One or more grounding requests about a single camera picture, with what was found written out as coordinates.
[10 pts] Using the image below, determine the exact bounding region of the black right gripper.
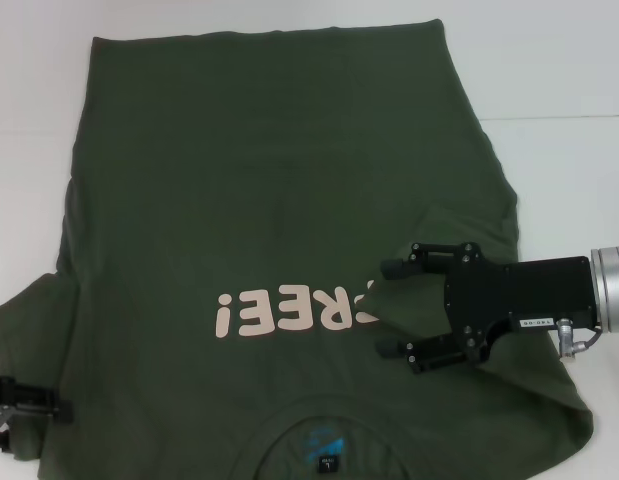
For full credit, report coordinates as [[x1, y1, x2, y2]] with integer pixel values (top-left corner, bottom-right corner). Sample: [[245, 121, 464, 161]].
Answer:
[[375, 241, 599, 377]]

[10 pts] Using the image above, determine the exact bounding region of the dark green FREE t-shirt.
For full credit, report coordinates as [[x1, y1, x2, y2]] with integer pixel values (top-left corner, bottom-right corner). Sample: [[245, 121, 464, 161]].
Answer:
[[0, 18, 596, 480]]

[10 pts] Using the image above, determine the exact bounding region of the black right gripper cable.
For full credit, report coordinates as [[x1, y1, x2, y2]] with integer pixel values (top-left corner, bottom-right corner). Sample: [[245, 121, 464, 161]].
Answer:
[[573, 327, 604, 351]]

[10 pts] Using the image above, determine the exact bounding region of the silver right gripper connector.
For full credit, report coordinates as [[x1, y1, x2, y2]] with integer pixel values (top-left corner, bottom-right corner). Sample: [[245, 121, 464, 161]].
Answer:
[[556, 319, 578, 360]]

